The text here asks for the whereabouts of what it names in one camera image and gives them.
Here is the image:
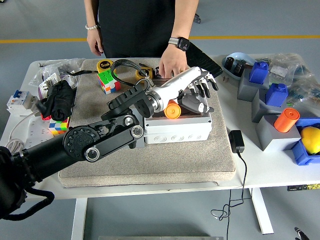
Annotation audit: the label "black power adapter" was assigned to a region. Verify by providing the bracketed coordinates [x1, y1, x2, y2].
[228, 129, 246, 154]

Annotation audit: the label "person's right hand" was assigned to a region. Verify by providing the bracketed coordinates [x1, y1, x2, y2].
[86, 29, 105, 57]

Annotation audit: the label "white blue circuit breaker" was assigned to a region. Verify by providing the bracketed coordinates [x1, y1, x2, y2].
[6, 89, 38, 117]

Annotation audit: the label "grey-brown mat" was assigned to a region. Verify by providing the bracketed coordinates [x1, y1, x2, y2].
[58, 57, 237, 188]

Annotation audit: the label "small colourful puzzle cube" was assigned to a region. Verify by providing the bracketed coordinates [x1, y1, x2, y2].
[48, 117, 70, 137]

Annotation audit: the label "grey block holder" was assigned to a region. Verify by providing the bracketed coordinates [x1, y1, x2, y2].
[256, 114, 302, 152]
[236, 68, 271, 102]
[251, 88, 291, 123]

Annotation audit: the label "light blue dish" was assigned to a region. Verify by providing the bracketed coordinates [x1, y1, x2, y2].
[221, 52, 258, 81]

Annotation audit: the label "yellow lemon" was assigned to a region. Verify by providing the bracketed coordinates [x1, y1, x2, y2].
[299, 126, 320, 155]

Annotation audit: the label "black strap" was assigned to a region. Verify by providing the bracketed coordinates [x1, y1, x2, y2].
[66, 69, 99, 77]

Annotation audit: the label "blue plastic block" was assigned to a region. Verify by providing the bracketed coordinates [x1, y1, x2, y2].
[264, 83, 289, 107]
[248, 61, 270, 85]

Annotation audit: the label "person's left hand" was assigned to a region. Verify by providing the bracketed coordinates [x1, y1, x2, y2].
[158, 44, 191, 81]

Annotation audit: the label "white power cable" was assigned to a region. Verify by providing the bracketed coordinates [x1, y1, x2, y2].
[3, 111, 38, 156]

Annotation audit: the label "black adapter cord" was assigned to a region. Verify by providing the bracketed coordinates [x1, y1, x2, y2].
[210, 151, 248, 240]

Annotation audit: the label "orange cylinder battery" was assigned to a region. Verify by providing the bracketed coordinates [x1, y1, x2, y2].
[273, 107, 300, 133]
[164, 99, 182, 120]

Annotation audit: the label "black table control panel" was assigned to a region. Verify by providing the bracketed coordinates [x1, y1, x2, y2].
[286, 183, 320, 192]

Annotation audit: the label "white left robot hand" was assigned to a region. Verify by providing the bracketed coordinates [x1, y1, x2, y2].
[153, 66, 220, 115]

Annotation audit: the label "person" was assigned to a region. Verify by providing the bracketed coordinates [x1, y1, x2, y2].
[83, 0, 201, 60]

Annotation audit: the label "large colourful puzzle cube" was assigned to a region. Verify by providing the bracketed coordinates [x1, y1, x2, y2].
[96, 69, 121, 95]

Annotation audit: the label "yellow tape measure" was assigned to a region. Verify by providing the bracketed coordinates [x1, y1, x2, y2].
[96, 59, 116, 75]
[135, 66, 154, 81]

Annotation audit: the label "grey plastic junction box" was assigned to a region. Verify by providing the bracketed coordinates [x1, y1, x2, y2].
[143, 109, 213, 145]

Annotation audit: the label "transparent hinged box lid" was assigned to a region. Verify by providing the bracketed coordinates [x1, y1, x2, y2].
[149, 76, 191, 88]

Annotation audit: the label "white table leg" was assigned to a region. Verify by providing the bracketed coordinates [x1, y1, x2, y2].
[71, 198, 88, 240]
[251, 187, 274, 235]

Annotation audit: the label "clear bags of electronic components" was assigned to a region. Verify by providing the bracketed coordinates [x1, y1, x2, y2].
[254, 52, 320, 111]

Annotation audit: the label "white power strip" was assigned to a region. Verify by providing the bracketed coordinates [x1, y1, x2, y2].
[21, 117, 66, 151]

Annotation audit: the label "black wrist watch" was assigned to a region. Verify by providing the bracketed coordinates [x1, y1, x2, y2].
[167, 36, 191, 52]

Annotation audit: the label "grey block with round hole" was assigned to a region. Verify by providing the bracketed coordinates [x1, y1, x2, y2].
[128, 106, 146, 149]

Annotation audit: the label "clear plastic bags with parts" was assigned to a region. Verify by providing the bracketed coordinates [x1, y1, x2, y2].
[28, 57, 86, 101]

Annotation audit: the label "blue plastic bin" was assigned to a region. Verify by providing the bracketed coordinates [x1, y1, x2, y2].
[289, 117, 320, 166]

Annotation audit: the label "black cloth bundle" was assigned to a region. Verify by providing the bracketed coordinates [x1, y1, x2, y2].
[36, 80, 77, 121]

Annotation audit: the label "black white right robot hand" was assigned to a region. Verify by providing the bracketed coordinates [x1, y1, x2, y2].
[294, 226, 307, 240]

